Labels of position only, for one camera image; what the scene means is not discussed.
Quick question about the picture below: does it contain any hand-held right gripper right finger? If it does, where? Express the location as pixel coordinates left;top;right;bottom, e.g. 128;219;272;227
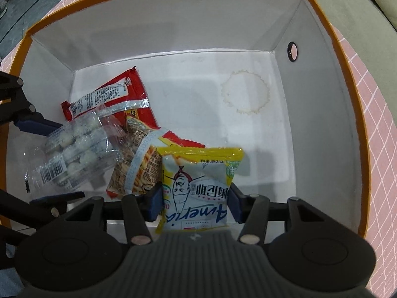
228;184;342;245

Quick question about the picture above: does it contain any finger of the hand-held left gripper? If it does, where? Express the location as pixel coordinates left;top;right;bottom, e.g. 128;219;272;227
0;71;64;135
0;189;85;246

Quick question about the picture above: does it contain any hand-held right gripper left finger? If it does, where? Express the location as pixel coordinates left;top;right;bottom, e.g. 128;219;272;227
64;184;164;246

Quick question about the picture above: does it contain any yellow white snack packet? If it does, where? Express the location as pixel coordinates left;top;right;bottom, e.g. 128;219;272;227
155;145;244;235

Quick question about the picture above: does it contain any orange brown printed snack packet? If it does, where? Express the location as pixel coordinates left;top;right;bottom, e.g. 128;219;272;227
106;109;165;199

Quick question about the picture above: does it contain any clear packet of white balls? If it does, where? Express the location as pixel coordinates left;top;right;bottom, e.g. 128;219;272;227
24;106;128;200

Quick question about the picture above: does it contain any red snack packet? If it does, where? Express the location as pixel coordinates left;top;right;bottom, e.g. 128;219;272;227
61;66;206;148

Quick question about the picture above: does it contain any orange cardboard box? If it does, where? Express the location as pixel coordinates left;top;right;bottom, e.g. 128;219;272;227
0;0;372;246

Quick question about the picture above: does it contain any pink checked tablecloth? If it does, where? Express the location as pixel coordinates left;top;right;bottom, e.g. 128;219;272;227
0;0;397;298

